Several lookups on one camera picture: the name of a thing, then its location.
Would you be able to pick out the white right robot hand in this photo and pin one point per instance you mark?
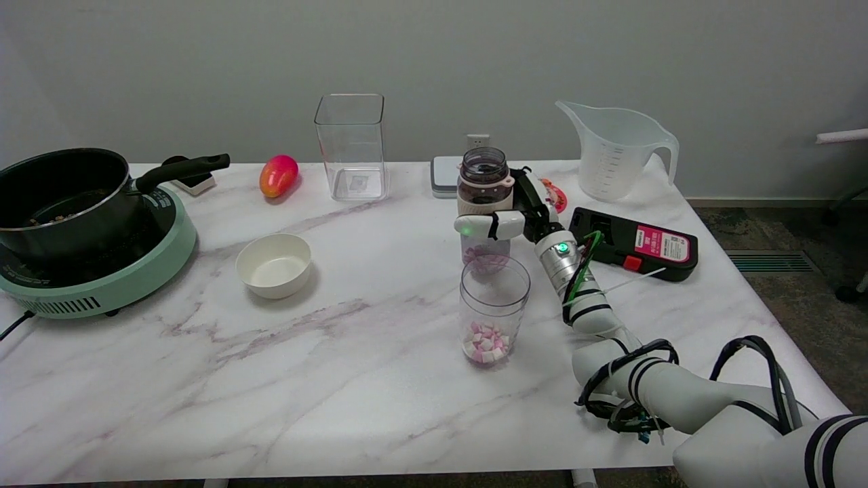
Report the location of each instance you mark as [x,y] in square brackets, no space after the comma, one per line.
[539,210]

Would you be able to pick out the clear purple-tinted plastic bottle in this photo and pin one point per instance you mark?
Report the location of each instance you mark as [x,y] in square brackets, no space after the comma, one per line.
[483,177]

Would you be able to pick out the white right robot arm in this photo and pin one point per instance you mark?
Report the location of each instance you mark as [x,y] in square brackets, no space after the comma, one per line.
[692,400]

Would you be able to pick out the red round printed lid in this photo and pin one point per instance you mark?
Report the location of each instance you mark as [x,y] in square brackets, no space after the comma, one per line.
[559,198]

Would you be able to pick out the translucent plastic measuring jug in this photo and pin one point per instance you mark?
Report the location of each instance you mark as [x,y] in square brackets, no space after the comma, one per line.
[614,156]

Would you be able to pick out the white grey kitchen scale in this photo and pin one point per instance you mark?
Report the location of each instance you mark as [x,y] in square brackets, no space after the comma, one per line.
[444,176]

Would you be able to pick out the clear plastic cup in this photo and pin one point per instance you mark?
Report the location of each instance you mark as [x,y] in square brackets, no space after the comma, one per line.
[494,305]

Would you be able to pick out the black device with red label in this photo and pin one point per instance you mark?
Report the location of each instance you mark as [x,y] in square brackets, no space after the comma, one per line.
[654,245]

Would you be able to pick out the pink white marshmallow pile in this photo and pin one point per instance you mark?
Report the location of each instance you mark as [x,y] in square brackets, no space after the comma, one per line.
[485,342]

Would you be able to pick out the clear square plastic container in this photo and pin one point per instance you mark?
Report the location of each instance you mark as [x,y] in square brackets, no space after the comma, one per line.
[352,156]

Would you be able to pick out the grey floor vent grille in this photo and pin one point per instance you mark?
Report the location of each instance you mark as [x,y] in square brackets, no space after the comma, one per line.
[770,261]

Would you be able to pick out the red yellow toy mango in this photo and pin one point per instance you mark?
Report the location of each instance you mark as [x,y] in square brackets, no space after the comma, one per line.
[278,175]

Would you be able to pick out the white round bowl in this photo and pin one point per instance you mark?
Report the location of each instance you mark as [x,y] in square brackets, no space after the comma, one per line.
[274,266]

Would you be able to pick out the white table leg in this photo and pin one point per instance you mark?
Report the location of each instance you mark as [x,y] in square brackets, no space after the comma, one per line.
[215,483]
[583,478]

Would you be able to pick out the white pipe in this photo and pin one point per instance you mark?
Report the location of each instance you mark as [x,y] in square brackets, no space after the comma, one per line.
[841,135]

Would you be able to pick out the green induction cooker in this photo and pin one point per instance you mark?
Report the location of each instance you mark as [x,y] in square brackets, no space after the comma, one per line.
[135,278]

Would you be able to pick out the white wall socket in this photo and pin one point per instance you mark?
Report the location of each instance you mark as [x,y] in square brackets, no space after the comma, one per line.
[478,141]

